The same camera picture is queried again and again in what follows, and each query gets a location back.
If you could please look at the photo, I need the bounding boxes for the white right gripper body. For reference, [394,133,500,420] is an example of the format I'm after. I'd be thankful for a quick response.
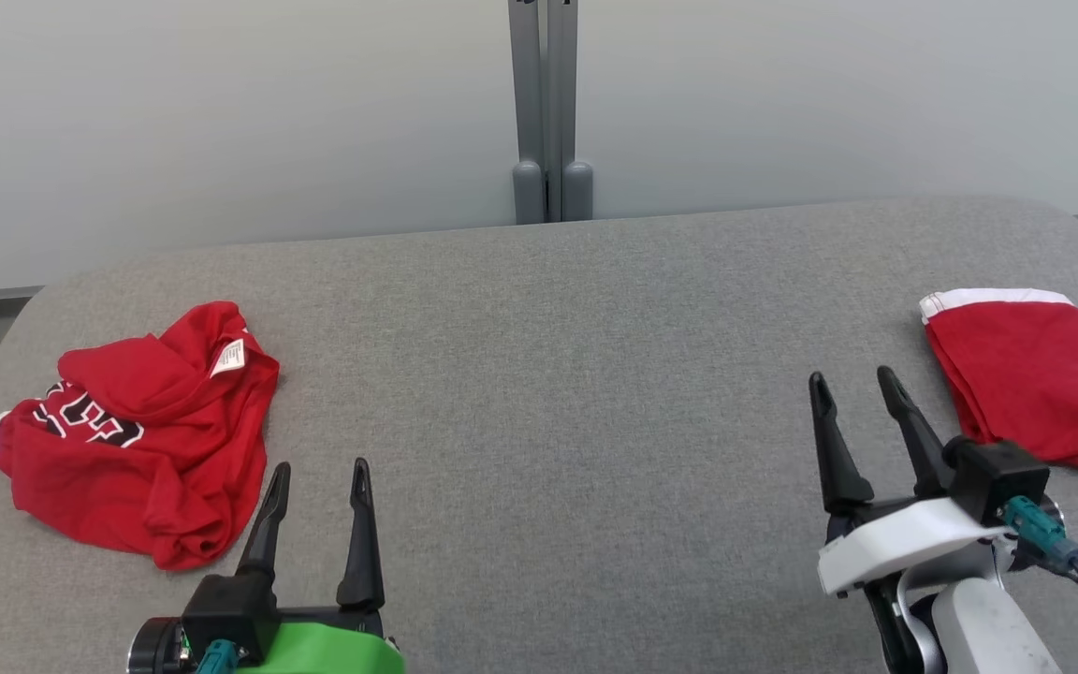
[817,494,1064,674]

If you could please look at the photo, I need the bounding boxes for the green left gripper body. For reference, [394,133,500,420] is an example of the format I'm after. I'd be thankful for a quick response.
[125,604,406,674]

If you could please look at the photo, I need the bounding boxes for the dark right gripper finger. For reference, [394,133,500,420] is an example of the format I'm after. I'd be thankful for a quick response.
[877,366,956,499]
[808,372,875,514]

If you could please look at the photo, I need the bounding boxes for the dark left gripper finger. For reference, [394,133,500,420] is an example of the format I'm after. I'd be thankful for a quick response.
[237,462,293,581]
[336,458,386,611]

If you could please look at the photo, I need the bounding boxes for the red shorts with white trim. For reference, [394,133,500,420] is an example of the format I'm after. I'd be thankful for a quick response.
[919,288,1078,472]

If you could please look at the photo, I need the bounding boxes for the red and white T-shirt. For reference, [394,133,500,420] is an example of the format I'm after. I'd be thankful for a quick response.
[0,300,281,572]

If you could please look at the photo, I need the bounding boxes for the teal left camera plug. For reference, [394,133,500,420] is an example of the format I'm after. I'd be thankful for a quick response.
[193,639,241,674]

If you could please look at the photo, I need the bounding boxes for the teal camera plug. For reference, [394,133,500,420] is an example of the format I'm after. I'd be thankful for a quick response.
[1002,496,1078,574]
[193,639,241,674]

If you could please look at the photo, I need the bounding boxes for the teal right camera plug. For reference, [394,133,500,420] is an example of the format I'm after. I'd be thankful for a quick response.
[1002,496,1078,574]

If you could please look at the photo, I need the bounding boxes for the grey partition post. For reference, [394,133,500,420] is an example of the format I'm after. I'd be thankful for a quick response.
[546,0,594,223]
[508,0,548,226]

